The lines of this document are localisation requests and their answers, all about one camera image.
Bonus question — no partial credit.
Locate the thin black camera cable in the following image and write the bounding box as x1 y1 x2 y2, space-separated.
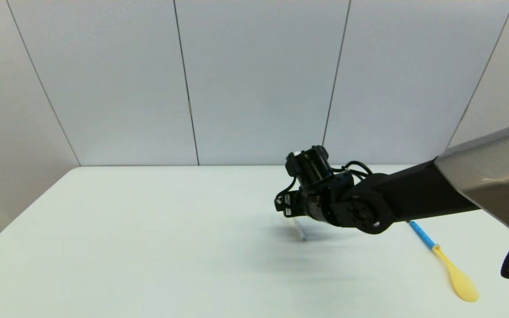
332 160 373 179

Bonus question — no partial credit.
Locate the white pen with blue print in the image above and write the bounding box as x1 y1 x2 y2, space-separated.
293 218 307 242

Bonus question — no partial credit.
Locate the yellow spoon with blue handle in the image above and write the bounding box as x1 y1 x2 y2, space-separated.
407 220 479 303

